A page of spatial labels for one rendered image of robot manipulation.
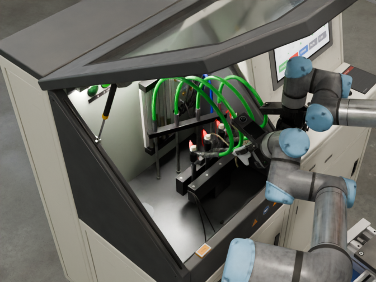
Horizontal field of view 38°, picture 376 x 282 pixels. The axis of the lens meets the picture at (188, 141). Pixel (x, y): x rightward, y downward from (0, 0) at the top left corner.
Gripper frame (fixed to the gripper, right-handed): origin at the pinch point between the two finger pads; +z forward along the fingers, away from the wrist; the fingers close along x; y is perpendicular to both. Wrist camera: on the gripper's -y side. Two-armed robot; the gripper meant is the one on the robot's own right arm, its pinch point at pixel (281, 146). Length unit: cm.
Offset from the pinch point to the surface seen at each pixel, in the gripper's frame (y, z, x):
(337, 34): -29, 10, 87
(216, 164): -26.6, 26.2, -1.2
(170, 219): -30, 41, -25
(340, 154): -3, 51, 61
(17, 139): -205, 124, 2
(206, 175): -25.9, 25.9, -8.4
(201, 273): -3, 37, -37
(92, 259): -58, 71, -47
